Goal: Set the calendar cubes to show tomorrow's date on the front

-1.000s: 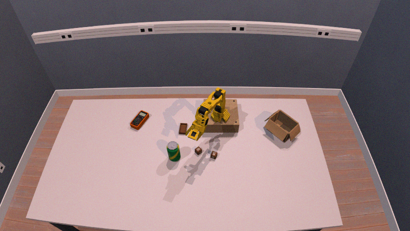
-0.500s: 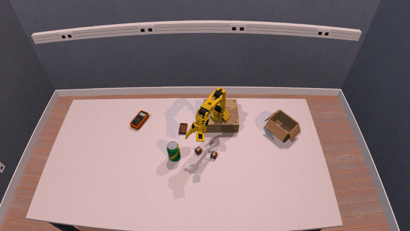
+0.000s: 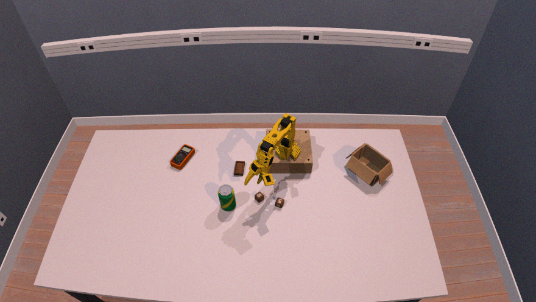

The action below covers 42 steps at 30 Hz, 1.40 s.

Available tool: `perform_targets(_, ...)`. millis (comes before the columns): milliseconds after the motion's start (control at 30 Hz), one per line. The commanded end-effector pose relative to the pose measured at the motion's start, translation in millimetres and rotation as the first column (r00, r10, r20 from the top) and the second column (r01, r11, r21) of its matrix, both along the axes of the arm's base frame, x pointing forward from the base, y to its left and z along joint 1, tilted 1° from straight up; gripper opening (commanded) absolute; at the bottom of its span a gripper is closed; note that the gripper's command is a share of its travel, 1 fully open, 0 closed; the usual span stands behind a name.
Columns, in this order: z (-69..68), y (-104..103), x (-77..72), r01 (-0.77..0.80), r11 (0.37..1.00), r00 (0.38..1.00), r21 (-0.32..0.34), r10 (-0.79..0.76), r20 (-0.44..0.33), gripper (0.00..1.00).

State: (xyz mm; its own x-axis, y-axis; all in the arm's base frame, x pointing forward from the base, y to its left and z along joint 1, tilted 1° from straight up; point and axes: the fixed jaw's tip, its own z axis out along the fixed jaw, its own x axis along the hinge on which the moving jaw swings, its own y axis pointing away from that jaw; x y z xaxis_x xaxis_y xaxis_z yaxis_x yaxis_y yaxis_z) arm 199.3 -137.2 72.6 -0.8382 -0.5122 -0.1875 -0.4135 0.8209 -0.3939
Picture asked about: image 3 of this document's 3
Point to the green and yellow drink can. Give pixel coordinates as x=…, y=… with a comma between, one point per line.
x=227, y=197

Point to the orange pocket multimeter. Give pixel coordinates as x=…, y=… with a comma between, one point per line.
x=182, y=157

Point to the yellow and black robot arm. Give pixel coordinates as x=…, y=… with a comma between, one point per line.
x=284, y=140

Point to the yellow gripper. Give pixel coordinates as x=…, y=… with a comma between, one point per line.
x=257, y=168

